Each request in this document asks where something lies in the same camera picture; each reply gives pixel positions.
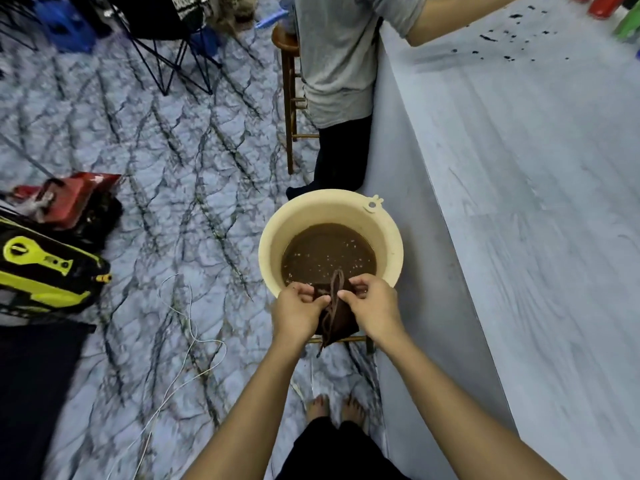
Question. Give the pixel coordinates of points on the person's right forearm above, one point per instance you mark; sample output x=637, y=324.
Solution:
x=450, y=414

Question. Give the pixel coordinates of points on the low wooden stool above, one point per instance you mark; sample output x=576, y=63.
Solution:
x=350, y=339

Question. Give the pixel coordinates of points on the person's left foot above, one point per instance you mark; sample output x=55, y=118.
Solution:
x=318, y=407

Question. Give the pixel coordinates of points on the person's black trousers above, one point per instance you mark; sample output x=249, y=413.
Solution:
x=340, y=454

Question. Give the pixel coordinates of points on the person's left thumb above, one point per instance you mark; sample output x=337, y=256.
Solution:
x=320, y=302

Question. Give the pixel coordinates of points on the tall wooden stool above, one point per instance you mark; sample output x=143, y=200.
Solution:
x=290, y=84

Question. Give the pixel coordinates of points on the person's foot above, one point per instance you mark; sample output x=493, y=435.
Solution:
x=354, y=410
x=318, y=407

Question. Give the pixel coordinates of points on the yellow and black machine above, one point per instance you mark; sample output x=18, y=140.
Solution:
x=40, y=274

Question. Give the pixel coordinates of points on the person's right hand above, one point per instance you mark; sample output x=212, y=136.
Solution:
x=375, y=307

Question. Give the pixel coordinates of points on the blue plastic stool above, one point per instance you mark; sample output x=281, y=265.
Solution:
x=65, y=24

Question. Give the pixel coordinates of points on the cream plastic basin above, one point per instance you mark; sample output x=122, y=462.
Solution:
x=300, y=219

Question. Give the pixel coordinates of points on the person's left forearm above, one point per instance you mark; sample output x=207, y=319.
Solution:
x=250, y=414

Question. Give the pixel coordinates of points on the green plastic cup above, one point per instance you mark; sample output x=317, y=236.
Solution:
x=629, y=25

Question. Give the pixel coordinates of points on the person's right thumb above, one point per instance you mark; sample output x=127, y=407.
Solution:
x=348, y=297

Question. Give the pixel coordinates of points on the brown wet cloth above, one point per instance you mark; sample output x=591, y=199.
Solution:
x=340, y=319

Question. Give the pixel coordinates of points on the muddy brown water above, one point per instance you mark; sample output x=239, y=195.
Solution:
x=325, y=252

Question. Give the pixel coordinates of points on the person's left hand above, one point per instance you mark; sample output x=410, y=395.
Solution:
x=295, y=314

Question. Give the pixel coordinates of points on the red box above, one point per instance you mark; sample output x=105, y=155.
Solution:
x=70, y=199

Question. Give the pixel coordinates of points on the black folding chair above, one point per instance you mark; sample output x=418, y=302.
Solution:
x=160, y=24

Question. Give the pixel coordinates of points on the red plastic cup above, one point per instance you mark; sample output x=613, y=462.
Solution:
x=606, y=4

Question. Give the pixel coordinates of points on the person's right foot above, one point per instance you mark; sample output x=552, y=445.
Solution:
x=354, y=410

